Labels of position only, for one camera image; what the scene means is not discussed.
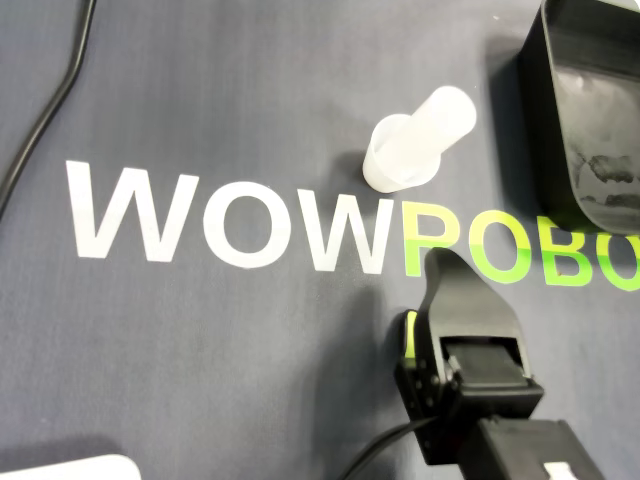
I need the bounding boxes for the black gripper servo housing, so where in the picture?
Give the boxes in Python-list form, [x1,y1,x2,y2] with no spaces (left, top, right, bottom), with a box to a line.
[394,247,531,421]

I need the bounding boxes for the thick black cable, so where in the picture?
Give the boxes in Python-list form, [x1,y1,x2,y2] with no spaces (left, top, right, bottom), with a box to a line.
[0,0,99,219]

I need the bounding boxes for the dark mat with WOWROBO print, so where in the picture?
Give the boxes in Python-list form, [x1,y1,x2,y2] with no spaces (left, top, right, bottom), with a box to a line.
[0,0,640,480]

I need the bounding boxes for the white plastic tube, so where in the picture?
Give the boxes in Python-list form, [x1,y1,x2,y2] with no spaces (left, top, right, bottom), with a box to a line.
[394,85,477,171]

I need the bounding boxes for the black plastic tray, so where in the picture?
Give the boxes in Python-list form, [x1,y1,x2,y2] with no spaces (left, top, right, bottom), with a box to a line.
[519,0,640,236]

